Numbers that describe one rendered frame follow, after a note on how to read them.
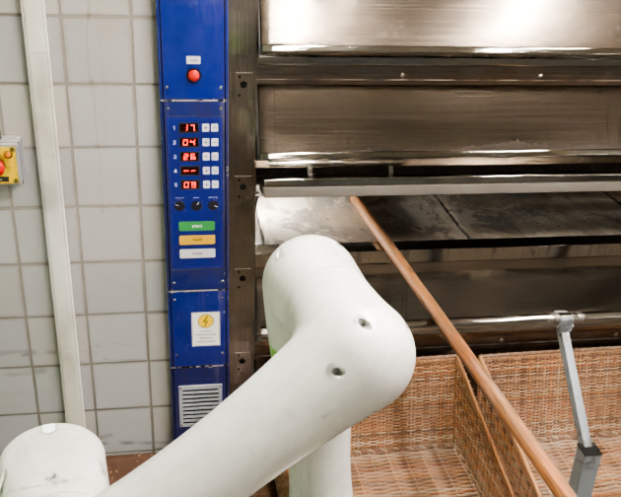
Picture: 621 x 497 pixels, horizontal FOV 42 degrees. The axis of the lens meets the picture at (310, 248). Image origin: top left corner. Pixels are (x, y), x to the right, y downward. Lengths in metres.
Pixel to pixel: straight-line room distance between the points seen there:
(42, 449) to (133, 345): 1.21
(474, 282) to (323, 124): 0.66
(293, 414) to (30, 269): 1.40
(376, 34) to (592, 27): 0.55
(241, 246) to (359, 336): 1.31
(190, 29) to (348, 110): 0.44
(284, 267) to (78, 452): 0.34
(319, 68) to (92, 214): 0.67
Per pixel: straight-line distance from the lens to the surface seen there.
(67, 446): 1.05
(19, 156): 1.96
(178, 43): 1.90
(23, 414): 2.39
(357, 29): 1.96
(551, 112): 2.19
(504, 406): 1.57
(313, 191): 1.90
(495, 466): 2.18
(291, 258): 0.96
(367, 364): 0.81
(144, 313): 2.18
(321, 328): 0.83
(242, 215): 2.06
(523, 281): 2.38
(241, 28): 1.93
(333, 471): 1.13
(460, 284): 2.31
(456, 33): 2.02
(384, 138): 2.04
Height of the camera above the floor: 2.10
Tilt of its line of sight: 25 degrees down
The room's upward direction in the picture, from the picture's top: 3 degrees clockwise
